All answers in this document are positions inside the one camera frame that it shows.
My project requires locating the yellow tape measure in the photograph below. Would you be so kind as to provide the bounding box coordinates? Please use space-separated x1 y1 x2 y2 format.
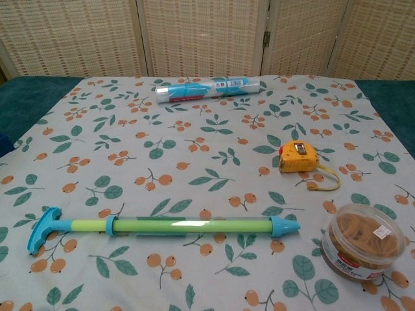
278 140 341 191

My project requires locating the floral leaf print tablecloth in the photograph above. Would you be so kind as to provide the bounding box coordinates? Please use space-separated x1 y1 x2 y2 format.
0 75 415 311

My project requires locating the clear tube with blue print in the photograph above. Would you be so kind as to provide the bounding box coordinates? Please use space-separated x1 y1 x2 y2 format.
154 76 263 106

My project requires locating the green and blue water pump toy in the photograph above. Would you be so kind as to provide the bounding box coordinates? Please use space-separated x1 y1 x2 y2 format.
27 207 302 256

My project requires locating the woven bamboo folding screen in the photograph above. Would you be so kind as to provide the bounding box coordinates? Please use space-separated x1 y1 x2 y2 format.
0 0 415 80

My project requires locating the teal fabric table cover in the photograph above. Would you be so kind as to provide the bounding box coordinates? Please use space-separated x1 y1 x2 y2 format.
0 76 415 153

